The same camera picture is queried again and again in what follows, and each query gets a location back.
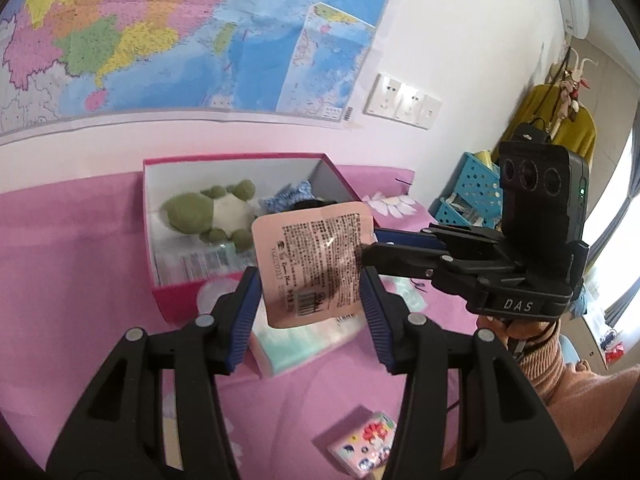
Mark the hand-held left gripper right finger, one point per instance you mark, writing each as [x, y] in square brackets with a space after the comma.
[376, 320]

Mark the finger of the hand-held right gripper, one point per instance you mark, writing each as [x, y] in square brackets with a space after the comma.
[400, 260]
[400, 236]

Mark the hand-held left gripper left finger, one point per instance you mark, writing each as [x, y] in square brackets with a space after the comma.
[245, 320]

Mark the pink cardboard box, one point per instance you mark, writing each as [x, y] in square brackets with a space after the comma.
[180, 300]

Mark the white tissue packet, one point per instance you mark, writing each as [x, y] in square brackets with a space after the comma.
[205, 265]

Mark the pink foil packet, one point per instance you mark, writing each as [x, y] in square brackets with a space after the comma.
[310, 260]

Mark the person's right hand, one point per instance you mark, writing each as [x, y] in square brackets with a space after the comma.
[495, 327]

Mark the pale green tissue pack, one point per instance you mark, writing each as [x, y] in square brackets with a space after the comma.
[412, 297]

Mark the teal tissue pack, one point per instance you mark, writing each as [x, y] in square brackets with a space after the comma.
[300, 345]

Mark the blue plastic basket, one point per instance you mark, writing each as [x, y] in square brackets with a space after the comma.
[470, 180]

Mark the yellow garment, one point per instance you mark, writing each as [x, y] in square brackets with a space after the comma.
[575, 130]

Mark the green plush turtle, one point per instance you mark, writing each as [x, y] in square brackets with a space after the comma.
[195, 210]

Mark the blue knitted item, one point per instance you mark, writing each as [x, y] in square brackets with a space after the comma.
[285, 197]

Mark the small colourful floral packet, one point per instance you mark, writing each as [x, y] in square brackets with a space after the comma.
[365, 442]

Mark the wooden coat rack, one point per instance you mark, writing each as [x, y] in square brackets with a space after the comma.
[570, 90]

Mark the grey curtain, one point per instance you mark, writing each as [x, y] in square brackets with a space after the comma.
[622, 305]

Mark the pink floral bed sheet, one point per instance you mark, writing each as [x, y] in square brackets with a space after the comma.
[75, 260]

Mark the white wall socket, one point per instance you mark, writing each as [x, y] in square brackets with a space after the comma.
[381, 96]
[431, 112]
[410, 105]

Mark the colourful wall map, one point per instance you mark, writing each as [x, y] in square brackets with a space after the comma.
[150, 35]

